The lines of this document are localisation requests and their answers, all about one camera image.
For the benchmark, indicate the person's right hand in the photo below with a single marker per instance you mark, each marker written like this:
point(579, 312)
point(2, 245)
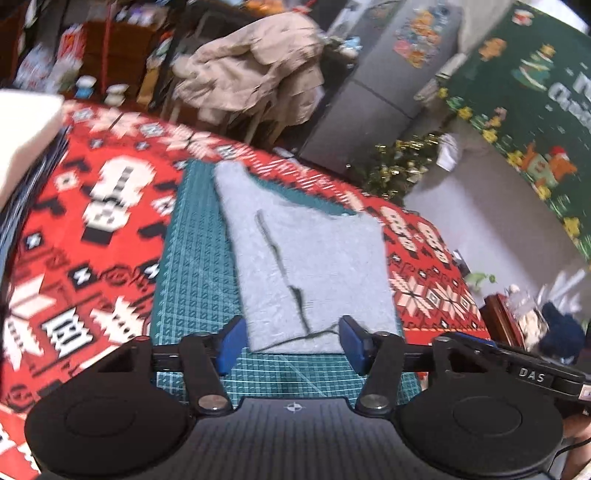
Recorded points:
point(579, 424)

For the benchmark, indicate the beige chair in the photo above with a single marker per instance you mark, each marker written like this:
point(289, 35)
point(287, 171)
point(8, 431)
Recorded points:
point(251, 129)

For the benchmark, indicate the silver refrigerator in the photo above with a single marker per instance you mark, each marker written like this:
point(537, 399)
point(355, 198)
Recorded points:
point(369, 106)

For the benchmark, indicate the green plush toy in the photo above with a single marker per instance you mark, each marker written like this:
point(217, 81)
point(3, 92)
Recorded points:
point(480, 280)

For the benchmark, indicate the hanging white towel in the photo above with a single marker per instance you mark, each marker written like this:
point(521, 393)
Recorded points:
point(438, 76)

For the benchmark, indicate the small Christmas tree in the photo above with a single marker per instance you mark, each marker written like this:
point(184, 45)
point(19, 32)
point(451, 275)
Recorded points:
point(397, 166)

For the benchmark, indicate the wooden drawer cabinet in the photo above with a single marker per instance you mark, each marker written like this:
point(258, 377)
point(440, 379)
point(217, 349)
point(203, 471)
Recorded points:
point(124, 50)

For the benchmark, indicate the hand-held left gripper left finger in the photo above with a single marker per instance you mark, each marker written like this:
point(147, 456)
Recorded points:
point(231, 346)

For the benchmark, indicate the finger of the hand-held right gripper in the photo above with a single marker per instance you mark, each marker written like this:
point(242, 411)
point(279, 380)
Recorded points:
point(485, 350)

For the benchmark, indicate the dark blue fuzzy cloth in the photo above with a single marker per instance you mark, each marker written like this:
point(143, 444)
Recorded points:
point(561, 332)

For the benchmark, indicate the folded dark grey cloth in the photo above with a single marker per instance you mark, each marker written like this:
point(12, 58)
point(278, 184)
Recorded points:
point(32, 184)

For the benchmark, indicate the green cutting mat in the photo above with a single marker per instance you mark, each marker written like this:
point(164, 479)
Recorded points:
point(194, 277)

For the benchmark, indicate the red carton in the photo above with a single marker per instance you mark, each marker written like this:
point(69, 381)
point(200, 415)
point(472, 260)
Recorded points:
point(71, 42)

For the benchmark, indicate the folded white cloth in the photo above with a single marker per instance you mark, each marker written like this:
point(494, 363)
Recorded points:
point(23, 134)

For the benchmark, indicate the cluster of fridge stickers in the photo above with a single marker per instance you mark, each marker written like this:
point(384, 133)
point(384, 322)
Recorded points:
point(418, 37)

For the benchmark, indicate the blue white figurine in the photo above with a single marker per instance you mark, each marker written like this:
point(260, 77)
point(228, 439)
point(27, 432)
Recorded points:
point(351, 47)

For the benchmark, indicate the white ceramic bowl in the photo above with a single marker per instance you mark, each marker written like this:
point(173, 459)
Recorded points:
point(115, 95)

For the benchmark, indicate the clear plastic organizer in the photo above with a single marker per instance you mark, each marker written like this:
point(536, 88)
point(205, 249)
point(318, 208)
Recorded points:
point(521, 300)

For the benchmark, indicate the cream cloth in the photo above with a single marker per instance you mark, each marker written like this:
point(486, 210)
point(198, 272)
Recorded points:
point(533, 327)

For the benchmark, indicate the grey knit shirt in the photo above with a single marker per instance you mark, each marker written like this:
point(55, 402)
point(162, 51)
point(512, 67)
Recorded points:
point(314, 258)

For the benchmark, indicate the red patterned blanket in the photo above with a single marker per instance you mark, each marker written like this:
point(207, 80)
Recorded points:
point(92, 230)

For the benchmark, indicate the beige jacket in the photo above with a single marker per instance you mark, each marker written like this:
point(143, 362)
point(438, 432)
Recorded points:
point(249, 64)

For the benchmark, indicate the white red plastic bag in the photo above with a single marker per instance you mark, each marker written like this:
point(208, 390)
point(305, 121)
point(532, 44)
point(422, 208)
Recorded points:
point(33, 64)

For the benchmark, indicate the white hanging cloth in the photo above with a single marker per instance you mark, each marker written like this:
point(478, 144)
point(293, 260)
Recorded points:
point(447, 152)

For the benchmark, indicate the wooden nightstand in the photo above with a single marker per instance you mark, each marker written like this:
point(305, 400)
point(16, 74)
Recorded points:
point(501, 318)

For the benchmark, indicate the plastic bag of oranges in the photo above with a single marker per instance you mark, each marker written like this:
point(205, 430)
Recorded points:
point(263, 5)

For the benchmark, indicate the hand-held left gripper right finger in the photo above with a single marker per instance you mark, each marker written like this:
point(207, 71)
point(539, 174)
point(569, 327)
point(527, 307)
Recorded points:
point(353, 346)

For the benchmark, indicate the green Christmas wall cloth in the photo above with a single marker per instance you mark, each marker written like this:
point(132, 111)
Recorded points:
point(531, 115)

